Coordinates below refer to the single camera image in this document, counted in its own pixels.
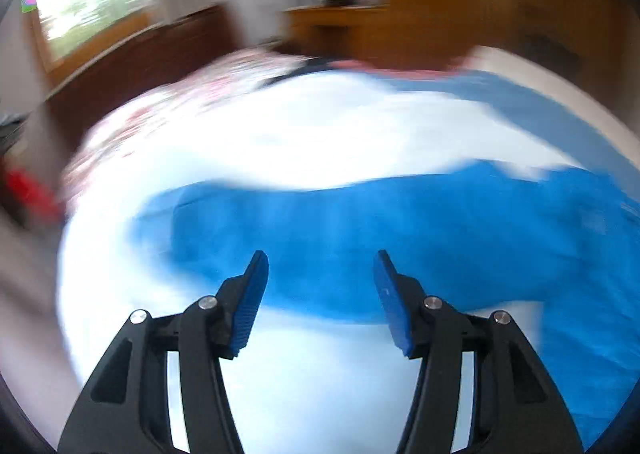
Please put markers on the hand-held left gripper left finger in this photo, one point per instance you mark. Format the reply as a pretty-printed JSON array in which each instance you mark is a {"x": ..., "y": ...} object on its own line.
[{"x": 250, "y": 294}]

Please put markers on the blue and white bed sheet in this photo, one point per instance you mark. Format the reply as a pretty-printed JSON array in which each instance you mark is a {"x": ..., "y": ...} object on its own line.
[{"x": 310, "y": 134}]

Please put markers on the pink floral quilt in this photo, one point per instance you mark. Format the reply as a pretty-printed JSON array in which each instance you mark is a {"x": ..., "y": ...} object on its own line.
[{"x": 165, "y": 109}]

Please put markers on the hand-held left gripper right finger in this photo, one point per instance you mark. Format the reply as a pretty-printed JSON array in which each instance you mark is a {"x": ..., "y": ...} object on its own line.
[{"x": 390, "y": 294}]

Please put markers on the dark wooden headboard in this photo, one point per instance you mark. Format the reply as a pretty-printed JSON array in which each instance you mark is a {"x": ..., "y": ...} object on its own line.
[{"x": 150, "y": 64}]

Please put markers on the red object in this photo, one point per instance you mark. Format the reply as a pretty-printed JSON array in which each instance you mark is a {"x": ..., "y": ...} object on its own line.
[{"x": 27, "y": 194}]

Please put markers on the wooden desk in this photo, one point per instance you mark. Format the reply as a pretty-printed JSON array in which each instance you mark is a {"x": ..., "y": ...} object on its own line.
[{"x": 335, "y": 27}]

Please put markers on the blue padded jacket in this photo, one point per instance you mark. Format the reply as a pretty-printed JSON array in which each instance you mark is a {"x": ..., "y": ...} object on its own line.
[{"x": 450, "y": 234}]

